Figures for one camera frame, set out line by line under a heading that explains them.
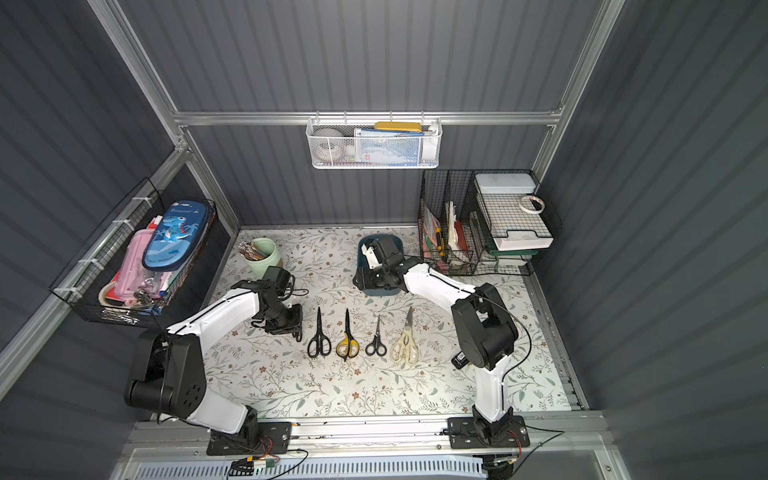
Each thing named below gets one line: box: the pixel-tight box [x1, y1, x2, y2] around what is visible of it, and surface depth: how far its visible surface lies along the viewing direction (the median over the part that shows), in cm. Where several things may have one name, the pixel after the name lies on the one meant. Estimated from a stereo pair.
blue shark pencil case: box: [142, 201, 209, 272], surface depth 71 cm
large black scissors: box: [307, 307, 332, 358], surface depth 91 cm
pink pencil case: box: [111, 228, 160, 303], surface depth 69 cm
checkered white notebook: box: [477, 193, 554, 251], surface depth 95 cm
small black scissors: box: [365, 314, 387, 357], surface depth 91 cm
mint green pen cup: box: [243, 237, 281, 279], surface depth 95 cm
